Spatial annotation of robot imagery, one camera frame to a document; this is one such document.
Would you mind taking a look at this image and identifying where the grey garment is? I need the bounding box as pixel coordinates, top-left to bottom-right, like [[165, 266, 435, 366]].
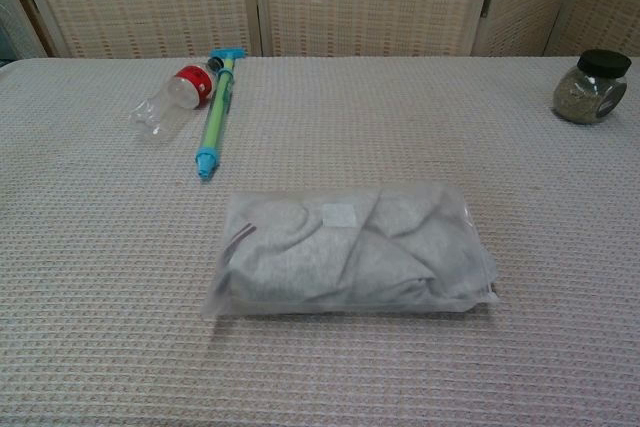
[[219, 191, 494, 304]]

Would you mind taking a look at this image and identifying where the clear zip plastic bag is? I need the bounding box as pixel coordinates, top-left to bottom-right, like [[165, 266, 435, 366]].
[[201, 185, 502, 321]]

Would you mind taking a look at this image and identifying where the green and blue hand pump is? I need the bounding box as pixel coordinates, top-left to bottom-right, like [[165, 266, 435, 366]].
[[194, 48, 248, 182]]

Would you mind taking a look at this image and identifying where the empty clear plastic bottle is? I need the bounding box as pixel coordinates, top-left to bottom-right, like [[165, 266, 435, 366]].
[[128, 58, 226, 142]]

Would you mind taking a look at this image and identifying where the woven white tablecloth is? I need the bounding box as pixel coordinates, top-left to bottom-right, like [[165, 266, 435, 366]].
[[0, 54, 640, 427]]

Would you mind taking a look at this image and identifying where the glass jar with black lid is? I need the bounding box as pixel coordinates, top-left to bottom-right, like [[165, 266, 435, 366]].
[[551, 49, 633, 125]]

